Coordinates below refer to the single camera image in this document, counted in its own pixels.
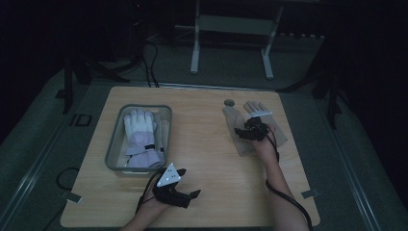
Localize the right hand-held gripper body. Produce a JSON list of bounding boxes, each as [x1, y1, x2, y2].
[[243, 110, 274, 142]]

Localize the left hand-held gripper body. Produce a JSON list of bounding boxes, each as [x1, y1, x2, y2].
[[151, 163, 191, 210]]

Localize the plain beige knit glove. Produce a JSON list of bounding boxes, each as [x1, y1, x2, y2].
[[222, 106, 258, 158]]

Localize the beige glove with dark button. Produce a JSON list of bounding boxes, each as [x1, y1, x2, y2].
[[242, 100, 289, 149]]

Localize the purple and white ski glove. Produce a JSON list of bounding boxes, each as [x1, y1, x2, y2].
[[122, 108, 166, 169]]

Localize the grey plastic bin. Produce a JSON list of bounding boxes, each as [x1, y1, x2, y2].
[[104, 104, 173, 177]]

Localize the person's right hand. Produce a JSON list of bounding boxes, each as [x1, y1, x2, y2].
[[250, 125, 279, 163]]

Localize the person's left hand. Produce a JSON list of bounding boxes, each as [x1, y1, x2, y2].
[[137, 192, 171, 218]]

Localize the black stand legs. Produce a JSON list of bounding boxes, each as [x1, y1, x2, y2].
[[278, 32, 345, 130]]

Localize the grey tape piece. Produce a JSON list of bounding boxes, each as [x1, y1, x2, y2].
[[300, 189, 320, 199], [61, 191, 83, 205]]

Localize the black tripod stand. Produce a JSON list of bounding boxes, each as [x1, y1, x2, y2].
[[54, 52, 131, 116]]

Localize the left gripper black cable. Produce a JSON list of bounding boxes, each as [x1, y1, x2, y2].
[[136, 169, 163, 216]]

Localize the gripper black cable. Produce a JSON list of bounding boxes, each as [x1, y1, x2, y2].
[[136, 169, 163, 216], [265, 127, 314, 231]]

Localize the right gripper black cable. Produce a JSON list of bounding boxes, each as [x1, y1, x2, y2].
[[265, 127, 314, 231]]

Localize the white metal stand frame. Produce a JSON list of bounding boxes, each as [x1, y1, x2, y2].
[[190, 0, 285, 81]]

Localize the black looped floor cable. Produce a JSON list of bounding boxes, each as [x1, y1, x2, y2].
[[56, 167, 81, 193]]

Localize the black floor cables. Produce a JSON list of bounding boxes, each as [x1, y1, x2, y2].
[[140, 39, 161, 89]]

